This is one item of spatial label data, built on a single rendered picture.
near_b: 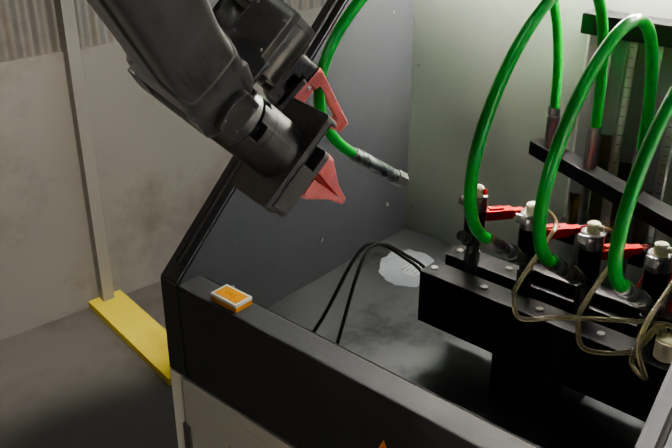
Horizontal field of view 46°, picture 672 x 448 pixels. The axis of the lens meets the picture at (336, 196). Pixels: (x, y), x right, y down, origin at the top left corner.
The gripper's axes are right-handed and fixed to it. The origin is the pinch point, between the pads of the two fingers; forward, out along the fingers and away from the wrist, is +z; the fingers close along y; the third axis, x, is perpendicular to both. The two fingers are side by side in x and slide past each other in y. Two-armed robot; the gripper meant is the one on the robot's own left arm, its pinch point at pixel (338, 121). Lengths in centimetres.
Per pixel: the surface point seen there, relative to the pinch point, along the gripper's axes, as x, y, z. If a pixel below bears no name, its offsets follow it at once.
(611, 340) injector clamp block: -1.7, -14.3, 39.0
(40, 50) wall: 44, 155, -54
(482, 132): -9.1, -17.3, 9.1
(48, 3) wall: 31, 155, -61
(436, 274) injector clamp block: 6.9, 2.8, 24.3
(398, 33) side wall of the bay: -17.4, 36.9, 4.8
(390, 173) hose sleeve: 0.7, 4.3, 10.6
